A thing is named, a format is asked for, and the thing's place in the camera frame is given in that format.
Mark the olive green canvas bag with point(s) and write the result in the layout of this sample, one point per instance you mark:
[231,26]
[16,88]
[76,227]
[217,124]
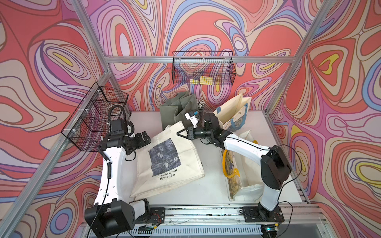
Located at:
[174,110]

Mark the black wire basket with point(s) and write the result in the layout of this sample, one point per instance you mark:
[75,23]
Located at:
[187,65]
[89,124]

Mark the aluminium frame post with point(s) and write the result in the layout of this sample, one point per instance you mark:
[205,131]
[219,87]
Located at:
[107,76]
[311,32]

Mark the black cup of sticks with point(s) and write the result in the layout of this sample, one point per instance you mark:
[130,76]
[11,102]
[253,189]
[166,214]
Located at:
[200,107]

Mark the black wire basket left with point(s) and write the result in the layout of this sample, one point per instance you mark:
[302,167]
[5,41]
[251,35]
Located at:
[89,124]

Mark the yellow sticky notes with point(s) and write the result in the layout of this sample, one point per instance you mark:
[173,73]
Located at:
[202,80]

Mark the white yellow-handled bag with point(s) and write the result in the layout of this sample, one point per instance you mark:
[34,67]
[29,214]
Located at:
[242,176]

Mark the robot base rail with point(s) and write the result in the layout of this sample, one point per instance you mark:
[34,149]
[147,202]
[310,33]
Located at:
[229,220]

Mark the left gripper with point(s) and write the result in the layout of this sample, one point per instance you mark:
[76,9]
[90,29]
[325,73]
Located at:
[140,142]

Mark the cream blue-handled tote bag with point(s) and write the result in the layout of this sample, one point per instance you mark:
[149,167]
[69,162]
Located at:
[232,114]

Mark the aluminium frame post right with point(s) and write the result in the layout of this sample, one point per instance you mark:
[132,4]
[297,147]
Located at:
[311,32]

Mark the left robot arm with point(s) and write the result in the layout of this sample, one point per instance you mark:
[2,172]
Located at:
[112,212]

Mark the black wire basket back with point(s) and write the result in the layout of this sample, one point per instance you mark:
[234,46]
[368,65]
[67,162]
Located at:
[187,65]

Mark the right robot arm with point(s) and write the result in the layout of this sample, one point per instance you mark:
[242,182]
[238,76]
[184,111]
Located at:
[275,167]

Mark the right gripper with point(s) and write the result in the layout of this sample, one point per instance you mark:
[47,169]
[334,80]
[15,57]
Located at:
[190,133]

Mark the aluminium frame post left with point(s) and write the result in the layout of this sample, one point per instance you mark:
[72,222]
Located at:
[107,76]

